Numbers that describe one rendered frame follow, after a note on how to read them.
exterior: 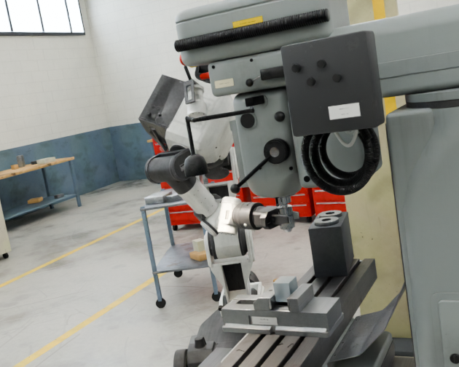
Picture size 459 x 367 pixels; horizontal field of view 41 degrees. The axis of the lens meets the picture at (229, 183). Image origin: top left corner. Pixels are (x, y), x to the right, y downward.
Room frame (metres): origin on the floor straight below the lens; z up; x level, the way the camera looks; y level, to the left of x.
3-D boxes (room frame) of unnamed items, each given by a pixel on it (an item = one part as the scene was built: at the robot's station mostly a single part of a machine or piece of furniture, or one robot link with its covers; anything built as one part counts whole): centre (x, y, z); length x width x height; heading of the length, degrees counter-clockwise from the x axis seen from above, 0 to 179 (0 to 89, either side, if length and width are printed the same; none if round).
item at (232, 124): (1.88, -0.06, 1.45); 0.04 x 0.04 x 0.21; 63
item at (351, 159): (1.74, -0.33, 1.47); 0.24 x 0.19 x 0.26; 153
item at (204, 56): (1.83, -0.17, 1.81); 0.47 x 0.26 x 0.16; 63
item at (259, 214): (1.89, -0.09, 1.23); 0.13 x 0.12 x 0.10; 138
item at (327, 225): (2.23, -0.34, 1.02); 0.22 x 0.12 x 0.20; 161
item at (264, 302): (1.79, -0.07, 1.01); 0.12 x 0.06 x 0.04; 150
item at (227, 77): (1.81, -0.19, 1.68); 0.34 x 0.24 x 0.10; 63
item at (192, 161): (1.85, 0.09, 1.44); 0.07 x 0.07 x 0.06
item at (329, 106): (1.40, -0.27, 1.62); 0.20 x 0.09 x 0.21; 63
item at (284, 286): (1.76, -0.12, 1.03); 0.06 x 0.05 x 0.06; 150
